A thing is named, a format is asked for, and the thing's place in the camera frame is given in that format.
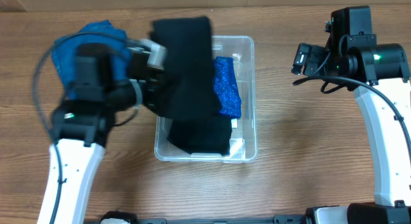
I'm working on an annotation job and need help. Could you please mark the clear plastic storage container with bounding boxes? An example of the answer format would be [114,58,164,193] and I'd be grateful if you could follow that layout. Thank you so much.
[154,35,258,164]

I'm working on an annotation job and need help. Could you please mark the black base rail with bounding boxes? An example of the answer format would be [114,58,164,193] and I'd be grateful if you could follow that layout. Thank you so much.
[83,211,306,224]

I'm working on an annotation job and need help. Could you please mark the blue glitter fabric garment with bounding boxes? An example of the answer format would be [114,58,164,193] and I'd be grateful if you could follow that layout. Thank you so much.
[213,56,241,119]

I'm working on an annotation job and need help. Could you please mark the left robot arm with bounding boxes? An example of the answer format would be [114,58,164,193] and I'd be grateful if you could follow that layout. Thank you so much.
[37,43,147,223]

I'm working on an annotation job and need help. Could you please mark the black cloth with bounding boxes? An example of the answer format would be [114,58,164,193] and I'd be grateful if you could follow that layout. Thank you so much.
[167,116,232,156]
[144,16,222,121]

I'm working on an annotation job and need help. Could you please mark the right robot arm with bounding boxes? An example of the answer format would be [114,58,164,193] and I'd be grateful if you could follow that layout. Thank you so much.
[292,6,410,223]

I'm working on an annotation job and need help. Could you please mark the folded blue denim jeans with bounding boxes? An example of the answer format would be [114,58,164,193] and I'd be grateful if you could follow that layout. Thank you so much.
[50,19,134,99]

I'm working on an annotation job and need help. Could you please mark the white label in container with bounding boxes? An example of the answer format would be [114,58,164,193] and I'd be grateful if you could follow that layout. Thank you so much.
[231,119,238,128]

